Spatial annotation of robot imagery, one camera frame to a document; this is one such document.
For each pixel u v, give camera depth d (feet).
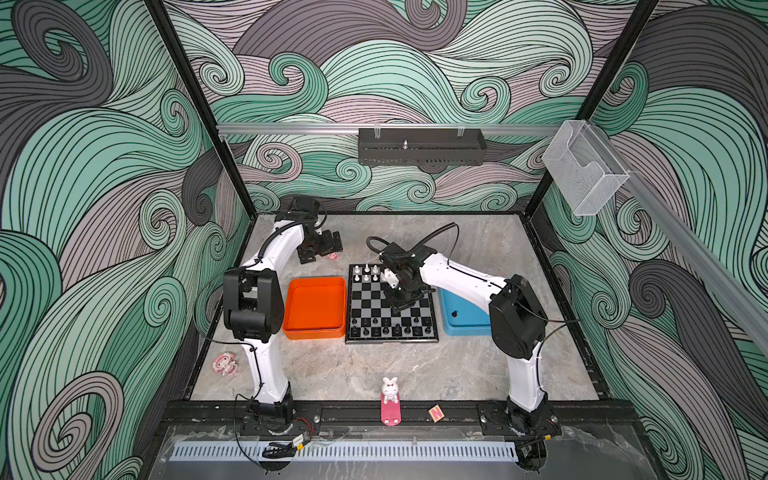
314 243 2.63
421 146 3.18
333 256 3.46
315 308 3.12
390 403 2.41
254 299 1.67
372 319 2.92
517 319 1.64
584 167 2.59
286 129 5.65
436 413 2.40
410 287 2.44
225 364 2.61
